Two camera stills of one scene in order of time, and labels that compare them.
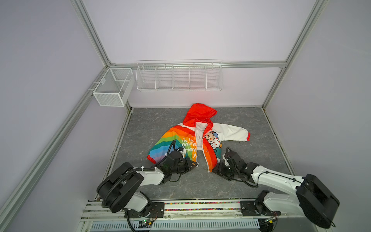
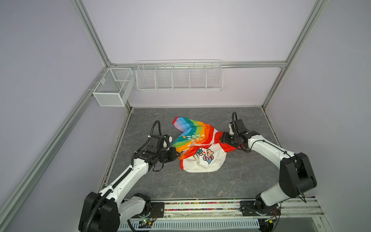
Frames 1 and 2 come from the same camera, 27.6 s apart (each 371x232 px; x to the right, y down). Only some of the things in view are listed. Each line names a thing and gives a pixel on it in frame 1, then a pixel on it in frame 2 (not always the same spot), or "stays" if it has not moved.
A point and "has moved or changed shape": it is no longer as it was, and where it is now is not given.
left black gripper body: [182, 166] to [168, 155]
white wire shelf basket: [179, 75] stays
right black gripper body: [225, 171] to [230, 139]
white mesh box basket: [116, 88] stays
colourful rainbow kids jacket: [198, 137] has moved or changed shape
